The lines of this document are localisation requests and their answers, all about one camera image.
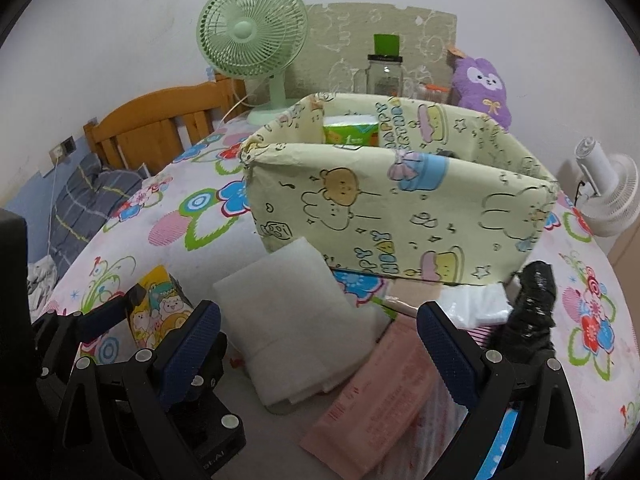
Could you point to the yellow bear tissue pack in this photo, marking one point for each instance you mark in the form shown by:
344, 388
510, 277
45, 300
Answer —
162, 309

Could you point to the toothpick jar orange lid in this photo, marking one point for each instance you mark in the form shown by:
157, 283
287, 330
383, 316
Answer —
432, 92

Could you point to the clear plastic bag roll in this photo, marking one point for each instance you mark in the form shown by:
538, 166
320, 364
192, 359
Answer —
430, 433

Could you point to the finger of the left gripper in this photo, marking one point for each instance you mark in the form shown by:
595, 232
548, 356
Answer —
60, 339

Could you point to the green patterned board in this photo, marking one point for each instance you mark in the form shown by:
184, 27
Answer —
341, 37

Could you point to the glass jar with handle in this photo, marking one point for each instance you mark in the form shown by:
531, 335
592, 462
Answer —
382, 76

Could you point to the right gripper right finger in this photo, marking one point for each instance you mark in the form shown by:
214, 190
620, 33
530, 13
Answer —
521, 423

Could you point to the beige cloth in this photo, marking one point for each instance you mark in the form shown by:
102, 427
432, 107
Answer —
466, 306

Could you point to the green desk fan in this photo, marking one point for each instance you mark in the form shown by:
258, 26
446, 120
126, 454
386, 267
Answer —
254, 39

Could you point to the black plastic bag roll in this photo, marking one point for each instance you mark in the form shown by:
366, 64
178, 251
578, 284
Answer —
526, 336

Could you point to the wooden bed headboard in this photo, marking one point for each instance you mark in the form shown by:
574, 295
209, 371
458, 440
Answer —
144, 131

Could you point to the yellow cartoon fabric box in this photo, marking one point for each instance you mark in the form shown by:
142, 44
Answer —
446, 196

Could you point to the wall power socket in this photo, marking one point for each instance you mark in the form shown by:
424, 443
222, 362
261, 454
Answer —
62, 150

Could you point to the floral tablecloth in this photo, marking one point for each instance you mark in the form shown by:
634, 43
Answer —
192, 219

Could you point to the white tissue pack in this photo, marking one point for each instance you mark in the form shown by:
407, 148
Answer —
296, 330

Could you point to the green plastic cup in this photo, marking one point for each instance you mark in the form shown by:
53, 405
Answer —
386, 45

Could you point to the grey plaid pillow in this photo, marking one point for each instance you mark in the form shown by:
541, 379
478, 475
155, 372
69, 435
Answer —
93, 197

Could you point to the pink wet wipes pack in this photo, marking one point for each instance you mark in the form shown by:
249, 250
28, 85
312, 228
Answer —
362, 430

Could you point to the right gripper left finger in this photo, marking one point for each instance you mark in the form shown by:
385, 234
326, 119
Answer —
155, 416

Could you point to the crumpled white grey cloth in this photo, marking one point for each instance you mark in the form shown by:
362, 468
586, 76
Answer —
42, 277

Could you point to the white standing fan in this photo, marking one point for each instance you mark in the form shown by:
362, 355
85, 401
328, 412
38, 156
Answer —
608, 198

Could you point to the purple plush bunny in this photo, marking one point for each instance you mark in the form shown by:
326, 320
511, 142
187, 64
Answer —
478, 86

